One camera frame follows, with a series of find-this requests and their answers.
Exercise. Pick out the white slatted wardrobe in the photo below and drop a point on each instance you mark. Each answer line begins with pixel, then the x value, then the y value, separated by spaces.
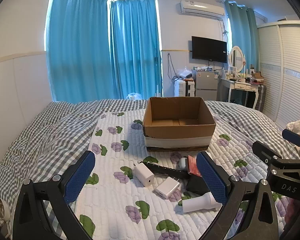
pixel 285 75

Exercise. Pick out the white oval mirror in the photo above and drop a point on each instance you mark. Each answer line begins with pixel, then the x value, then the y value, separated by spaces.
pixel 237 58

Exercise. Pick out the white dressing table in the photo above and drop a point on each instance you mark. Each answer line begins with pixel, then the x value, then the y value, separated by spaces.
pixel 240 85

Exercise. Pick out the brown cardboard box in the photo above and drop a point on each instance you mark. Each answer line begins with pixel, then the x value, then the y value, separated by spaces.
pixel 180 132

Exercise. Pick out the white round object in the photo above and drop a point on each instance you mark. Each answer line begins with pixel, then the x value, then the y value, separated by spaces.
pixel 1 208

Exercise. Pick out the black television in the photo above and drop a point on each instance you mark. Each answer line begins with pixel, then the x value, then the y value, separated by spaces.
pixel 208 49

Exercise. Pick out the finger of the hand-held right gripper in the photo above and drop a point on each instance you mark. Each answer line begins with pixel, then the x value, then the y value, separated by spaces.
pixel 266 152
pixel 296 136

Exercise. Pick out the white charger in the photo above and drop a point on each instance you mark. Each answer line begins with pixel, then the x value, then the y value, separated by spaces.
pixel 166 187
pixel 145 175

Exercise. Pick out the red box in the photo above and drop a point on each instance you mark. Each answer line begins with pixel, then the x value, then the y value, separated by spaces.
pixel 193 166

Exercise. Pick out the plastic bag of clutter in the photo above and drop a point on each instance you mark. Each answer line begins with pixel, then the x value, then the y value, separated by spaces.
pixel 185 73

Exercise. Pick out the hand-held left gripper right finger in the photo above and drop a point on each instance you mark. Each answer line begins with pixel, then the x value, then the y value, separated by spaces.
pixel 211 177

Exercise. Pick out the black remote control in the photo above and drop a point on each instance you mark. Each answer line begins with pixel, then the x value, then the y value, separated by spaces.
pixel 165 170

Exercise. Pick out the white earbuds case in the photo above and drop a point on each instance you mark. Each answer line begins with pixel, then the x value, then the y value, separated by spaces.
pixel 183 162

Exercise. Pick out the clear plastic bag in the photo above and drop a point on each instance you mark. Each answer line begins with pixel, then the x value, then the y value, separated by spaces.
pixel 134 96

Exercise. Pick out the silver fridge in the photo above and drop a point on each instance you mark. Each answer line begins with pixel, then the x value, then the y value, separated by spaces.
pixel 206 86

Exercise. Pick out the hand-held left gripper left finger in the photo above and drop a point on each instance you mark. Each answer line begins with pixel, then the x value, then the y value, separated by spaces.
pixel 80 177

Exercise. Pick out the teal curtain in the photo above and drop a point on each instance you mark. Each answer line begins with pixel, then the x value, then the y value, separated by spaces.
pixel 242 30

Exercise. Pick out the small cardboard box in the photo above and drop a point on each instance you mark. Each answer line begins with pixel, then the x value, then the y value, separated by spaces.
pixel 257 76

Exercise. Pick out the white air conditioner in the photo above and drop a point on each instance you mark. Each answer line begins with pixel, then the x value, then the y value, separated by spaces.
pixel 202 8

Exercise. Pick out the black box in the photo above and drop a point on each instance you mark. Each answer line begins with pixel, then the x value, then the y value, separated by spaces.
pixel 196 183

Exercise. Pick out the white padded jacket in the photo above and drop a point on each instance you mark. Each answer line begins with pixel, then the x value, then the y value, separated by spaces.
pixel 298 125

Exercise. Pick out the white floral quilted mat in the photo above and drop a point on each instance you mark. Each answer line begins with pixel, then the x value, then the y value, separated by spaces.
pixel 120 200

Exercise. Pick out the wide blue curtain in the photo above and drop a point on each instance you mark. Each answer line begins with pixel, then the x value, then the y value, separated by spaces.
pixel 77 50

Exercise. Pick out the white bottle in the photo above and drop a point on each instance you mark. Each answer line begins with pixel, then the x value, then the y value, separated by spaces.
pixel 200 202

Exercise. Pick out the grey suitcase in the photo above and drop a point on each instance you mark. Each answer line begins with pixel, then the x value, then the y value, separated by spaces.
pixel 260 97

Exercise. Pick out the white suitcase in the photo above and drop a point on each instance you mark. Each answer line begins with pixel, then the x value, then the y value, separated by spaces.
pixel 181 88

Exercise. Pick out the narrow blue curtain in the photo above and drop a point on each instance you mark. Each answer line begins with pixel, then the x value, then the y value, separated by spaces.
pixel 136 50

